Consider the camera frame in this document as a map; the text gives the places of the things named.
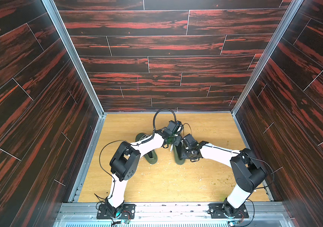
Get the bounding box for green canvas shoe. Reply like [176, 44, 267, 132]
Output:
[135, 133, 158, 165]
[173, 146, 185, 165]

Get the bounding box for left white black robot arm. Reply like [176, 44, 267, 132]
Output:
[105, 125, 183, 218]

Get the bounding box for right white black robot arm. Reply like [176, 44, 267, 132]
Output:
[173, 134, 267, 218]

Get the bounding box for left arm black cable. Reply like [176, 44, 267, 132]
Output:
[152, 108, 178, 135]

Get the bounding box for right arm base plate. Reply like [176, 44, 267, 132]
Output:
[207, 203, 249, 219]

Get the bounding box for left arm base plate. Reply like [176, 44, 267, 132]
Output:
[96, 203, 136, 220]

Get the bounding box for aluminium front rail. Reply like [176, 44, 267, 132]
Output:
[54, 201, 296, 227]

